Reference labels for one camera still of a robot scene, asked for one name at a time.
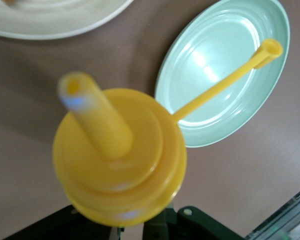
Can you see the mint green plate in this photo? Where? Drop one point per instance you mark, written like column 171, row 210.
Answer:
column 215, row 30

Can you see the yellow mustard squeeze bottle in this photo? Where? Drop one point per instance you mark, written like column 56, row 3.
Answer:
column 115, row 150

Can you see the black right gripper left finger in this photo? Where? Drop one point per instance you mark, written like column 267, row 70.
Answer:
column 52, row 230

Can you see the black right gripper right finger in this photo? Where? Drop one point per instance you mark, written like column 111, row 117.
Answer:
column 190, row 230

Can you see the beige plate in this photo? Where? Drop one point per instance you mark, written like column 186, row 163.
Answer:
column 52, row 22

